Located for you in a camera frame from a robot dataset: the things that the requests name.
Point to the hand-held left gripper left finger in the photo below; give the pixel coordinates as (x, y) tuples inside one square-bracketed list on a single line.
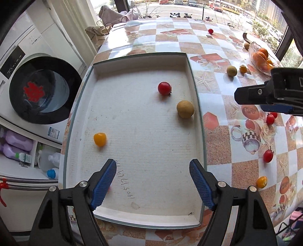
[(104, 184)]

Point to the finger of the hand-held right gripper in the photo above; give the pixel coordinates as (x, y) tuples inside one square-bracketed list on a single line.
[(251, 95), (277, 108)]

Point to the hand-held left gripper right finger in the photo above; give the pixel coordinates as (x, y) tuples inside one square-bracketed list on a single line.
[(201, 184)]

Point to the yellow cherry tomato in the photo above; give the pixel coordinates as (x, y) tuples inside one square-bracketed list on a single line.
[(243, 69), (99, 139), (261, 182)]

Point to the white shallow tray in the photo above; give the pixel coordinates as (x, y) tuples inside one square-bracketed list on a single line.
[(142, 153)]

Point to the orange mandarin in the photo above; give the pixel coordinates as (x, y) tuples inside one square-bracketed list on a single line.
[(269, 62), (258, 60), (263, 52)]

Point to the patterned checkered tablecloth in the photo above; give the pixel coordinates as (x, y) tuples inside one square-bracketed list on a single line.
[(215, 142)]

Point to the clear glass plate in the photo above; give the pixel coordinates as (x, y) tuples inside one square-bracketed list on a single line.
[(254, 47)]

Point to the brown kiwi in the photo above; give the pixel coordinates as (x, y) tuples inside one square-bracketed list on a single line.
[(247, 46)]

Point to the white bottle blue cap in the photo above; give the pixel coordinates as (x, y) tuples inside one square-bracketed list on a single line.
[(52, 173)]

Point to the dark curved object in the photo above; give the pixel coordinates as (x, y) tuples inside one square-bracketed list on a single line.
[(246, 36)]

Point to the translucent plastic jug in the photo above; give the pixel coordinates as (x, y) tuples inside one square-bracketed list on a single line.
[(46, 159)]

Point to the white shelf cabinet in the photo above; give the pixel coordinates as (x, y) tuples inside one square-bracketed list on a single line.
[(21, 170)]

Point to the red parked car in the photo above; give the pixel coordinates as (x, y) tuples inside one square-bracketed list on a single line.
[(215, 7)]

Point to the purple detergent bottle white label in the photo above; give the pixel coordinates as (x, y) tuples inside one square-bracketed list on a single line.
[(11, 152)]

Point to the parked scooter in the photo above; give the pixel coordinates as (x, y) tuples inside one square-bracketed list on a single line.
[(188, 15), (174, 15)]

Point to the red hook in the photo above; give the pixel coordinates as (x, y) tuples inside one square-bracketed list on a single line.
[(2, 186)]

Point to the beige paper bag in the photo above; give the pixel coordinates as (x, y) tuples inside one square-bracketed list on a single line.
[(97, 33)]

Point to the pink cloth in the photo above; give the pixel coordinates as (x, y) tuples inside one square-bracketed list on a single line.
[(111, 14)]

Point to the white washing machine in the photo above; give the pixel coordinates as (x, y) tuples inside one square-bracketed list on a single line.
[(14, 47)]

